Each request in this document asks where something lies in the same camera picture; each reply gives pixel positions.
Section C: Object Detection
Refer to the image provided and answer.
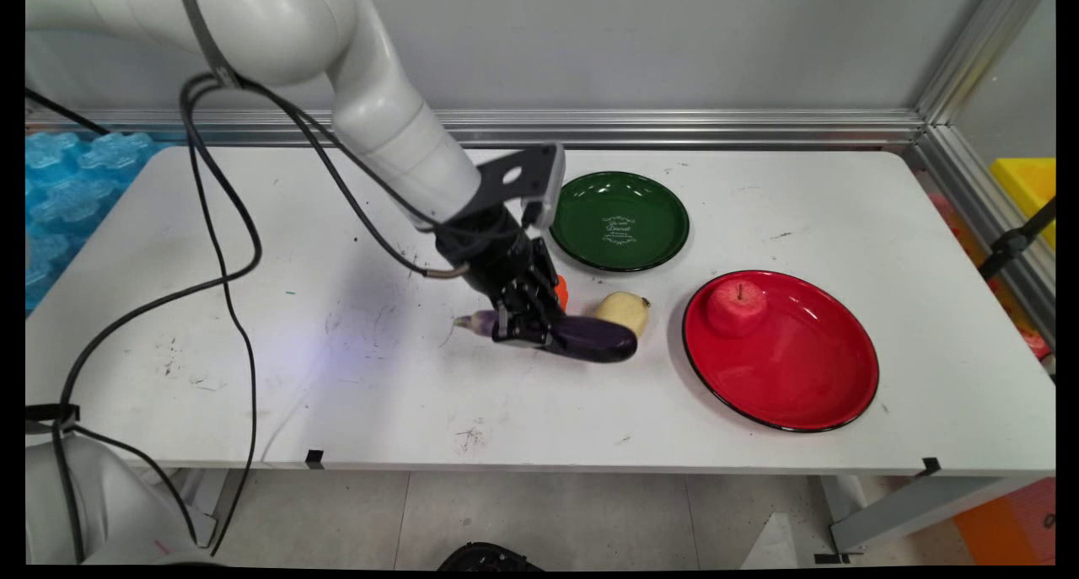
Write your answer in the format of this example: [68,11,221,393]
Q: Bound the yellow plastic bin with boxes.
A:
[989,157,1056,251]

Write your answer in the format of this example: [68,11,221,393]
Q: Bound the black strap on arm base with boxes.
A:
[25,403,81,435]

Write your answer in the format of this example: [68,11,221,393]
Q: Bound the black clamp stand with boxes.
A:
[978,196,1056,281]

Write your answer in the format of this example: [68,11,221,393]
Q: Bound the aluminium frame rails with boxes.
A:
[25,0,1056,348]

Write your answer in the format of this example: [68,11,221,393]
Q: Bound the dark green round plate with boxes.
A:
[546,170,691,274]

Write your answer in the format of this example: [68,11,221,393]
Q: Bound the yellow toy potato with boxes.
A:
[594,291,652,338]

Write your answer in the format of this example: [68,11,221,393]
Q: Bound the purple toy eggplant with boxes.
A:
[453,307,639,365]

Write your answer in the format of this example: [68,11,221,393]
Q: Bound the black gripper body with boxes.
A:
[432,204,559,310]

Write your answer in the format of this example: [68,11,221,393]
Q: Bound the black round floor object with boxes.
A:
[438,542,545,572]

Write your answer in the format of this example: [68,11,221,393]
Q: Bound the blue bubble foam sheet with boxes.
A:
[25,130,169,314]

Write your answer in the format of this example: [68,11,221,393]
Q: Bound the orange box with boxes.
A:
[953,478,1056,566]

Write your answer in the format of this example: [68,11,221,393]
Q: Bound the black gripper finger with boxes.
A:
[527,263,570,320]
[491,282,567,350]

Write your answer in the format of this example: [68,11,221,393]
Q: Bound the red round plate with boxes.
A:
[681,269,881,434]

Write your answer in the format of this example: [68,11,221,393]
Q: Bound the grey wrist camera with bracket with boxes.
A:
[475,143,567,230]

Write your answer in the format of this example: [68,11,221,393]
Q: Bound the long black cable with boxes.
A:
[51,73,264,563]
[180,78,259,558]

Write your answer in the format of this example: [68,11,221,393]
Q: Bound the grey table leg bar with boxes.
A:
[813,475,1017,565]

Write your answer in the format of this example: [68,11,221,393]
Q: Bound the red toy apple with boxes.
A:
[706,279,770,339]

